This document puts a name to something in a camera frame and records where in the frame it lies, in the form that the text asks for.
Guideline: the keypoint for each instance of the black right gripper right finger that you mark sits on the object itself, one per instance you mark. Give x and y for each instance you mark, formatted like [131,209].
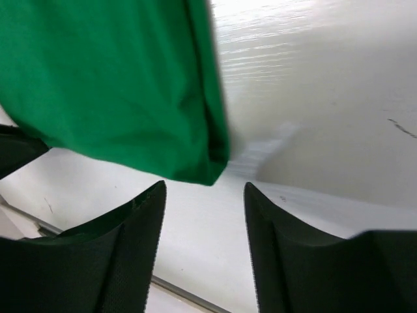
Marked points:
[298,268]

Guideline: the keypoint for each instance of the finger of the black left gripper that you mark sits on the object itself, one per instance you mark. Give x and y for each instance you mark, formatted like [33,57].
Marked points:
[18,149]

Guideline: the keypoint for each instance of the green t shirt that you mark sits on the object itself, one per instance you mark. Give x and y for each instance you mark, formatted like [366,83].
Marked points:
[135,83]

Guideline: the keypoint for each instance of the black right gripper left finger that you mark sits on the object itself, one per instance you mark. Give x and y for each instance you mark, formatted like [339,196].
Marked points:
[104,265]

